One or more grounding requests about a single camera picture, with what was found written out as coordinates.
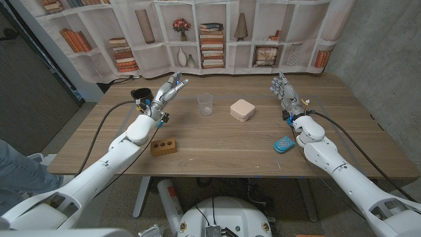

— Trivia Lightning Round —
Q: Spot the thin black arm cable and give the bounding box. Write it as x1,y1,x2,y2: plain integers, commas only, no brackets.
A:
289,126,366,220
93,126,162,199

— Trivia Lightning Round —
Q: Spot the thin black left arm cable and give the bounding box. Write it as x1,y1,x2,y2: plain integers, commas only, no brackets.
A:
93,126,162,199

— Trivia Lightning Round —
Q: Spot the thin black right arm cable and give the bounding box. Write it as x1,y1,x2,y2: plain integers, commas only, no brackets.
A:
289,126,366,220

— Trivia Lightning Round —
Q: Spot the black cup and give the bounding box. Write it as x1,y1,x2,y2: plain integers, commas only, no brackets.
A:
130,88,155,113

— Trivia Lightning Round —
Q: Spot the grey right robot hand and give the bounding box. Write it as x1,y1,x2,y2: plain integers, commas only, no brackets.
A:
270,72,310,122

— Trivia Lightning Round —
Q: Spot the white roll with orange label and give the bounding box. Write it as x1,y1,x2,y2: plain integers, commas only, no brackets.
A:
157,178,184,236

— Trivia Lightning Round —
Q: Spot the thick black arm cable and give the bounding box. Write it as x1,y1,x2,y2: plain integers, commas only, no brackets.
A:
307,111,416,202
77,100,143,175

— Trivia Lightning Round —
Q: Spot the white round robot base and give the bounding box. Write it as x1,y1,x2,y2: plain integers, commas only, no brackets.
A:
176,196,273,237

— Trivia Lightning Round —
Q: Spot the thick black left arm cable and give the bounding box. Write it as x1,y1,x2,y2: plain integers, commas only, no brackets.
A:
77,100,143,175

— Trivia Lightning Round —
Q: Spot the grey table leg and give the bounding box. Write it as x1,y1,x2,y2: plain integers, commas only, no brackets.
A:
297,178,319,223
132,176,152,219

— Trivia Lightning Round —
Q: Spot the brown block with three holes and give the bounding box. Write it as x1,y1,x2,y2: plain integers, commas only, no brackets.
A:
150,137,178,157

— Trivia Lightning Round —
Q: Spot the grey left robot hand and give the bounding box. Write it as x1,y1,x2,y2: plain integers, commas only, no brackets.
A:
141,71,189,123

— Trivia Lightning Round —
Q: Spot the clear plastic measuring cup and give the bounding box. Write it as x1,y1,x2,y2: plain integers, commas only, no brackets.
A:
197,93,214,117

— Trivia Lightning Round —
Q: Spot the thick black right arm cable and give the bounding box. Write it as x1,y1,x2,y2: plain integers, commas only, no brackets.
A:
307,111,416,202

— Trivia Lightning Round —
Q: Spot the pink jewelry box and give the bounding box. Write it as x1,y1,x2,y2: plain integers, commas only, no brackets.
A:
230,99,257,123

